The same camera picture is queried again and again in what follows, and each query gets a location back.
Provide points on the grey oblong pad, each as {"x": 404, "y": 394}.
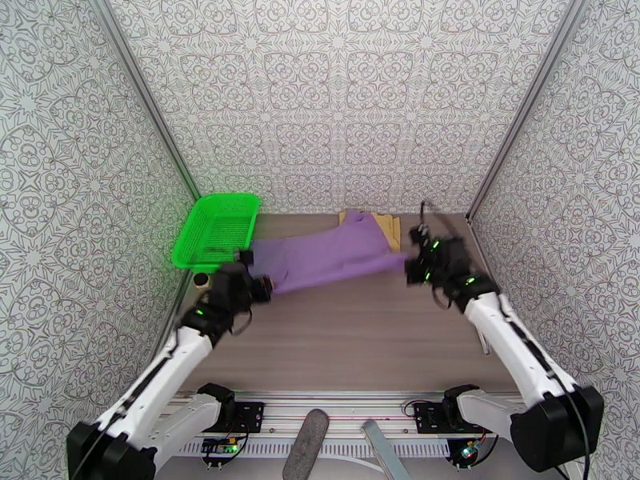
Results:
{"x": 305, "y": 443}

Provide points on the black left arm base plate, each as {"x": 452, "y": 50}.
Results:
{"x": 247, "y": 416}

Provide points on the green plastic basket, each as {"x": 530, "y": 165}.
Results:
{"x": 215, "y": 228}

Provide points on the purple shirt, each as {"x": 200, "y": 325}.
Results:
{"x": 330, "y": 258}

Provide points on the small circuit board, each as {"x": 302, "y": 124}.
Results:
{"x": 470, "y": 452}
{"x": 219, "y": 447}

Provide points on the small black round object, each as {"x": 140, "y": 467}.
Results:
{"x": 201, "y": 279}

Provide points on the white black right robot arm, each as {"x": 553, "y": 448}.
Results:
{"x": 505, "y": 333}

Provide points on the aluminium frame rail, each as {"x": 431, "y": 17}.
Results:
{"x": 340, "y": 413}

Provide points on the metal tongs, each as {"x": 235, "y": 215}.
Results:
{"x": 484, "y": 343}

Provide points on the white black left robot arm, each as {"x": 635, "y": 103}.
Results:
{"x": 150, "y": 388}

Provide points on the yellow cloth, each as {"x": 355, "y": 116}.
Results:
{"x": 390, "y": 228}

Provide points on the grey vented metal panel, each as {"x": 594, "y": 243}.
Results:
{"x": 350, "y": 471}

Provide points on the aluminium corner post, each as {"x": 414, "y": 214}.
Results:
{"x": 527, "y": 101}
{"x": 148, "y": 101}

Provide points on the grey metal bar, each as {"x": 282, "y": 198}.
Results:
{"x": 382, "y": 448}

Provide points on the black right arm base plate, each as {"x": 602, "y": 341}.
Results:
{"x": 430, "y": 418}

